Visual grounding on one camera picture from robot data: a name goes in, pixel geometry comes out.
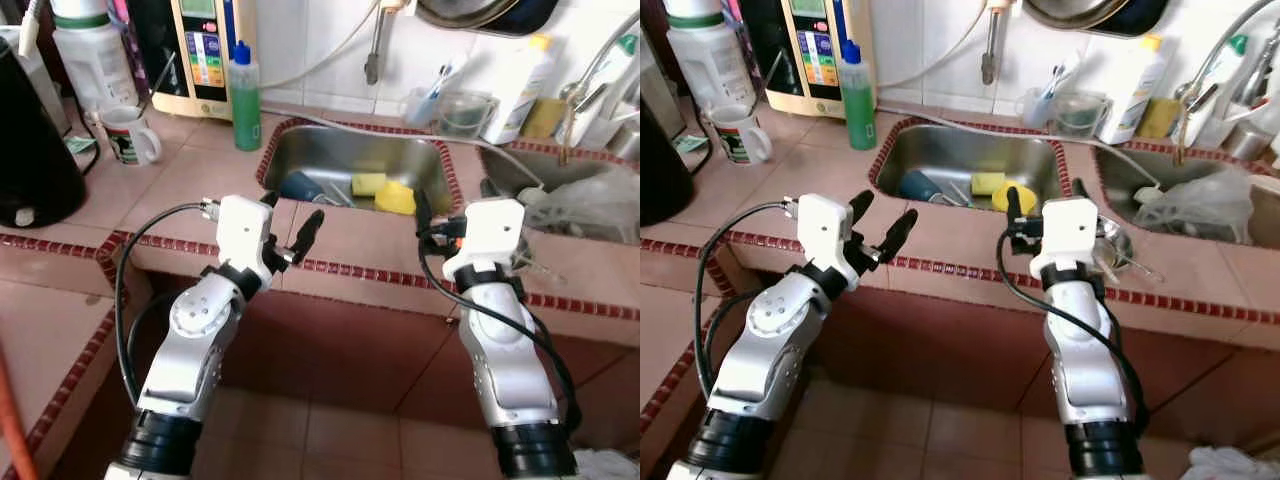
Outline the thin metal spoon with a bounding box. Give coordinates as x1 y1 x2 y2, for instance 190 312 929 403
764 50 793 109
148 52 181 113

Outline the green dish soap bottle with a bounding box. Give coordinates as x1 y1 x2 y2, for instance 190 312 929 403
838 40 879 152
228 40 264 153

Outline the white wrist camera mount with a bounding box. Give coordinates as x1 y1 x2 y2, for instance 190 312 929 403
440 198 527 287
796 192 863 273
1028 197 1103 283
213 194 277 273

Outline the curved white tap hose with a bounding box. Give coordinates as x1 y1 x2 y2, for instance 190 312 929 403
258 0 413 93
870 0 1026 93

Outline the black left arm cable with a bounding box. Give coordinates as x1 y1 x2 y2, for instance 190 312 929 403
114 200 223 406
694 200 801 401

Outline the stainless steel sink basin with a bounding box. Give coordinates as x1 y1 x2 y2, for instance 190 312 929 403
480 145 641 249
875 120 1069 213
1095 145 1280 251
265 122 459 214

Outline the white jug green band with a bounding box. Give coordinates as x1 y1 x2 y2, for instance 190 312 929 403
665 0 757 113
50 0 141 113

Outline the beige flexible hose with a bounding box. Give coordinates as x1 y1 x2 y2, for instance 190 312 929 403
15 0 46 59

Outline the clear plastic pitcher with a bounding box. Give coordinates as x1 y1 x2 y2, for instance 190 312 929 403
1050 90 1114 140
437 90 500 140

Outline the black kettle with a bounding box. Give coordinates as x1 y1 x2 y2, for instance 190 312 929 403
640 95 697 227
0 35 89 229

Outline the steel wall tap pipe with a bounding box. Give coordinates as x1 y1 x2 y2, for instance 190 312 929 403
364 10 393 87
982 10 1009 87

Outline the clear plastic bag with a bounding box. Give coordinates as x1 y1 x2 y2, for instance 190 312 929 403
1135 165 1257 245
520 165 641 246

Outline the mustard yellow sponge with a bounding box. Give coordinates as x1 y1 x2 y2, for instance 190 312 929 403
520 97 569 141
1136 97 1184 141

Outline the hanging steel pan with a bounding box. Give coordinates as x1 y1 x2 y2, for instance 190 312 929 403
1022 0 1171 37
414 0 561 37

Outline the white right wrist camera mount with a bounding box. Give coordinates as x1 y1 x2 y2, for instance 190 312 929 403
440 198 527 287
1028 197 1103 283

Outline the orange pole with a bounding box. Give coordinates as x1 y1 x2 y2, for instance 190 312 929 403
0 338 41 480

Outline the blue ceramic mug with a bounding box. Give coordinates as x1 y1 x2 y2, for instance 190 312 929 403
278 170 326 205
897 170 944 205

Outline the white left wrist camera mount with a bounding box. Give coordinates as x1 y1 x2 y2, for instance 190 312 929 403
213 194 277 273
796 192 863 273

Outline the white bottle yellow cap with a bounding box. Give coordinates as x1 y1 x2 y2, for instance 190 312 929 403
482 33 557 147
1097 33 1171 147

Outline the metal utensil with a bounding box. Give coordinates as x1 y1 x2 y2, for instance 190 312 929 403
1100 245 1164 283
520 255 567 283

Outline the white printed mug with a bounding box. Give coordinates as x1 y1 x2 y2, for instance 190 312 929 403
100 104 163 167
710 104 774 167

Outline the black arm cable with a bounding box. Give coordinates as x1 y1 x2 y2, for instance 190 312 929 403
996 230 1151 433
114 200 223 406
694 200 801 401
417 235 583 433

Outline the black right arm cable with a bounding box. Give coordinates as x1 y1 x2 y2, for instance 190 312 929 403
996 230 1151 433
417 235 583 433

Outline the white cloth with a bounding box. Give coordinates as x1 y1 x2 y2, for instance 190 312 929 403
568 447 641 480
1185 444 1280 480

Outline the steel gooseneck sink faucet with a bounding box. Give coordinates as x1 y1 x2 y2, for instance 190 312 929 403
1172 0 1280 166
558 10 641 166

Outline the clear toothbrush cup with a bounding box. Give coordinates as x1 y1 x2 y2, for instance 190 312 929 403
1014 88 1057 129
402 86 446 129

